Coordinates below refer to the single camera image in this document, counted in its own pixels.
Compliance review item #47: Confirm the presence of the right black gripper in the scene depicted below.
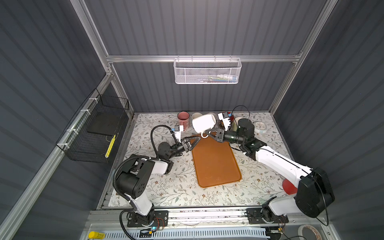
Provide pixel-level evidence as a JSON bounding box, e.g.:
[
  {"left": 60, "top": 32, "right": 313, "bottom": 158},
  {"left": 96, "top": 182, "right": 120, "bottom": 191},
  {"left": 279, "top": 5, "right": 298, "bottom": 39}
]
[{"left": 205, "top": 127, "right": 245, "bottom": 146}]

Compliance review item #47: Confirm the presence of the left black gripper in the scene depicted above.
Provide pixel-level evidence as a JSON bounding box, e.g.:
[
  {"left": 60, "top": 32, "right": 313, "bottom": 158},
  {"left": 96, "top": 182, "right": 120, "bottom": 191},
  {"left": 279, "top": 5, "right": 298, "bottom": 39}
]
[{"left": 166, "top": 136, "right": 199, "bottom": 163}]

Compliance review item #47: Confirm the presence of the white mug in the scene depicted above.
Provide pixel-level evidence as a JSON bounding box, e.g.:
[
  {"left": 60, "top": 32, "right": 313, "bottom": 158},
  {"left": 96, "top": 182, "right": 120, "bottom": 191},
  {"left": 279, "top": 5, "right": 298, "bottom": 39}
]
[{"left": 192, "top": 114, "right": 216, "bottom": 139}]

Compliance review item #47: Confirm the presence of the pink mug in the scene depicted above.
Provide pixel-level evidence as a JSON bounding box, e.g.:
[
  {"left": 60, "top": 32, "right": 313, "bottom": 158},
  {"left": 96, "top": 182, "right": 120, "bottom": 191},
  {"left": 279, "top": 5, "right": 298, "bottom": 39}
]
[{"left": 178, "top": 111, "right": 190, "bottom": 132}]

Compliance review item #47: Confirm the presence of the orange plastic tray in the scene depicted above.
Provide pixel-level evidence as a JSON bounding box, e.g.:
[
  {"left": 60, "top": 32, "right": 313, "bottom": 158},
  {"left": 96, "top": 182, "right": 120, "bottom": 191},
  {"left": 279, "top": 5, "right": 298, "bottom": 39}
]
[{"left": 192, "top": 137, "right": 242, "bottom": 188}]

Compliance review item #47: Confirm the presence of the light green mug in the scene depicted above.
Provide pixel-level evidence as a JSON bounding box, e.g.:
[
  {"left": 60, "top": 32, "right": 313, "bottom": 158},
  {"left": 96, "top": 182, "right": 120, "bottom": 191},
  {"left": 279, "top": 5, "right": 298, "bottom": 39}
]
[{"left": 231, "top": 117, "right": 241, "bottom": 132}]

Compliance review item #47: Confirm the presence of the black mug red inside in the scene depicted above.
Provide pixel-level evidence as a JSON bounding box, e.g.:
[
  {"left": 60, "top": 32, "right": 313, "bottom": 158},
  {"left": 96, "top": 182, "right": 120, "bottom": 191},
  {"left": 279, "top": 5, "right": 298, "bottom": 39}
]
[{"left": 227, "top": 112, "right": 234, "bottom": 121}]

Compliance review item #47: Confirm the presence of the light blue mug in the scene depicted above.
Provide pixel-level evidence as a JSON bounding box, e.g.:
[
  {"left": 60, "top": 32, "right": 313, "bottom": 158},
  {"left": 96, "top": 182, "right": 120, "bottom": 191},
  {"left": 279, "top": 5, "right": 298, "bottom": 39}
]
[{"left": 192, "top": 113, "right": 203, "bottom": 120}]

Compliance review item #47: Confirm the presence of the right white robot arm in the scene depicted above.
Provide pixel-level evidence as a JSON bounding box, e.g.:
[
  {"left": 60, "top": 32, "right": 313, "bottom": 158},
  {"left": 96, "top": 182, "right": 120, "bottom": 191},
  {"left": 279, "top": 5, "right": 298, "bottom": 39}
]
[{"left": 203, "top": 119, "right": 335, "bottom": 224}]

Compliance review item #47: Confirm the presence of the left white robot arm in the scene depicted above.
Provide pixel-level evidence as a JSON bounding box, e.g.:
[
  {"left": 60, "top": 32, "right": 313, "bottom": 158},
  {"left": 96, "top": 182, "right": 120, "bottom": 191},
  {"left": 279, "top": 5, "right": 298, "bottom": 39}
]
[{"left": 113, "top": 125, "right": 201, "bottom": 226}]

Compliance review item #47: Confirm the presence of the yellow ruler in basket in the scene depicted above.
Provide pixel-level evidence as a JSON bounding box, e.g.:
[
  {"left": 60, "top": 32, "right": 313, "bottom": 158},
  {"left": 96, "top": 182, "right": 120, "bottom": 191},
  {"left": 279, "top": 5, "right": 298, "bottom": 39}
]
[{"left": 105, "top": 135, "right": 117, "bottom": 159}]

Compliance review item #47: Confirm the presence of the red pencil cup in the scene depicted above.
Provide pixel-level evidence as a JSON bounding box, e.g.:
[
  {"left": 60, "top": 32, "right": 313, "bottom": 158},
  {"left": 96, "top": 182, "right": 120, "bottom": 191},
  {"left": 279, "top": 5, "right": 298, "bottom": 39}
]
[{"left": 282, "top": 179, "right": 298, "bottom": 195}]

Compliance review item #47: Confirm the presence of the tape roll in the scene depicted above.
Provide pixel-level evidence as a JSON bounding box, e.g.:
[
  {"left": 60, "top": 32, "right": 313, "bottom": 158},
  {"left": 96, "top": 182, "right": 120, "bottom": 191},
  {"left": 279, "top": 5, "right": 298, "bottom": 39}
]
[{"left": 298, "top": 225, "right": 323, "bottom": 240}]

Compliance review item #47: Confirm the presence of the yellow marker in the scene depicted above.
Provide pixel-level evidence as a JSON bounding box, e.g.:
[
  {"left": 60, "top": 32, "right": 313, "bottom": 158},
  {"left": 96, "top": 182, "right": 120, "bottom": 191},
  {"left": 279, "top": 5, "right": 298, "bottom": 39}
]
[{"left": 88, "top": 231, "right": 106, "bottom": 240}]

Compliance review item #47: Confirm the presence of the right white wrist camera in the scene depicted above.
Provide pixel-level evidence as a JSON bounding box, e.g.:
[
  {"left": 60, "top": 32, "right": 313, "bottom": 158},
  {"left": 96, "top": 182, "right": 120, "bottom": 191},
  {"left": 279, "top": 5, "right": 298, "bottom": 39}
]
[{"left": 218, "top": 112, "right": 231, "bottom": 131}]

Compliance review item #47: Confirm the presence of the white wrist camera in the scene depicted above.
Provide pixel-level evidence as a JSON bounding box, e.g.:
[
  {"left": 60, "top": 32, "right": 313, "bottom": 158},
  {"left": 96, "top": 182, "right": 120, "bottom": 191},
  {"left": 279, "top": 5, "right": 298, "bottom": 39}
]
[
  {"left": 171, "top": 125, "right": 184, "bottom": 143},
  {"left": 218, "top": 112, "right": 231, "bottom": 131}
]

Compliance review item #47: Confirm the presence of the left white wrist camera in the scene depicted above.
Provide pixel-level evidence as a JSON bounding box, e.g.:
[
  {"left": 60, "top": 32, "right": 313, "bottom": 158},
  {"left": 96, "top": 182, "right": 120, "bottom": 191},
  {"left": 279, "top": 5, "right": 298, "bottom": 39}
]
[{"left": 171, "top": 125, "right": 184, "bottom": 143}]

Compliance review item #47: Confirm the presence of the white wire basket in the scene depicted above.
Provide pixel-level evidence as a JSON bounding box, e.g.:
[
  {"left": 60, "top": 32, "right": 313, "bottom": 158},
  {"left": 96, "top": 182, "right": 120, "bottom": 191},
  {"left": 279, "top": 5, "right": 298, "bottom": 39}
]
[{"left": 173, "top": 57, "right": 242, "bottom": 85}]

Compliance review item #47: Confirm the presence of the black wire basket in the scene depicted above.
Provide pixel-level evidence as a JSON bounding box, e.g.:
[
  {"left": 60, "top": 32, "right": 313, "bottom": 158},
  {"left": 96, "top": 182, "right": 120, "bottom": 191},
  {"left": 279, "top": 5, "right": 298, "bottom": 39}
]
[{"left": 57, "top": 91, "right": 130, "bottom": 163}]

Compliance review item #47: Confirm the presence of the white ribbed cable duct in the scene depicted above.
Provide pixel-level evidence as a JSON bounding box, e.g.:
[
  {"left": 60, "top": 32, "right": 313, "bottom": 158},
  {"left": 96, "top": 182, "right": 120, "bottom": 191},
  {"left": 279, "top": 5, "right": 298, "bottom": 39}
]
[{"left": 103, "top": 227, "right": 271, "bottom": 240}]

